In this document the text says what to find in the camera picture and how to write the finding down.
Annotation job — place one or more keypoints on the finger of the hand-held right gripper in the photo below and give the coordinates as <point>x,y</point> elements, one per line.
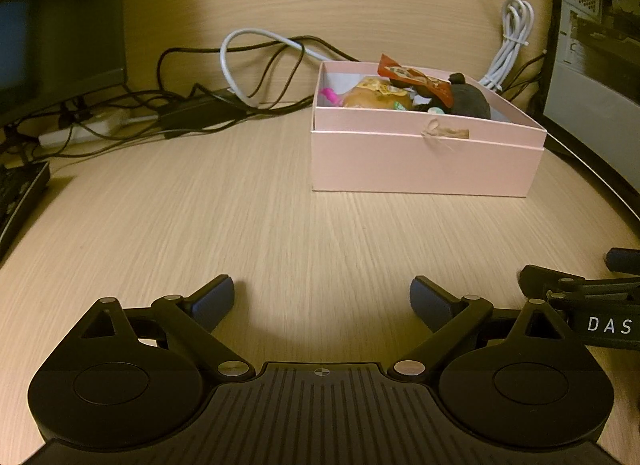
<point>550,279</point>
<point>624,260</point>

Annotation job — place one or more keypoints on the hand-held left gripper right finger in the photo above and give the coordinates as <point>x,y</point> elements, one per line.
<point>427,300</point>

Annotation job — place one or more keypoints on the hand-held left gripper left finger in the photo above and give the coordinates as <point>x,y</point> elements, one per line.
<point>215,302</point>

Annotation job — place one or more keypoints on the pink cardboard box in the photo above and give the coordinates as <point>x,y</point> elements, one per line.
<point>425,165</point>

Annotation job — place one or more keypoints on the bread with yellow labels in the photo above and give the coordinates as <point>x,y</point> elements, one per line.
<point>372,95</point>

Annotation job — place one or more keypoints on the pink plastic scoop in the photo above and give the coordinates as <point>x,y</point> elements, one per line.
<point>331,95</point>

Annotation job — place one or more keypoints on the computer case with glass panel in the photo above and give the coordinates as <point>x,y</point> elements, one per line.
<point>590,70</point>

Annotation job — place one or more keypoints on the black power adapter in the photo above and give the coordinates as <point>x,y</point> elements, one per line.
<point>200,110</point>

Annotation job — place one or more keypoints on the black plush toy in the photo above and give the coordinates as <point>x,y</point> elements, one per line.
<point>470,100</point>

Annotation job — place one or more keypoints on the red snack packet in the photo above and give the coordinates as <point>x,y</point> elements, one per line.
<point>420,80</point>

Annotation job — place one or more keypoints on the white power strip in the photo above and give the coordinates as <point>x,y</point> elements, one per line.
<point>75,132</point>

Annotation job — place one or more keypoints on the black keyboard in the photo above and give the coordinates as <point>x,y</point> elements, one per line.
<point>20,195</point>

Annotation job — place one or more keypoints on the dark monitor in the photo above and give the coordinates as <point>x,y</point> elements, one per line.
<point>60,45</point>

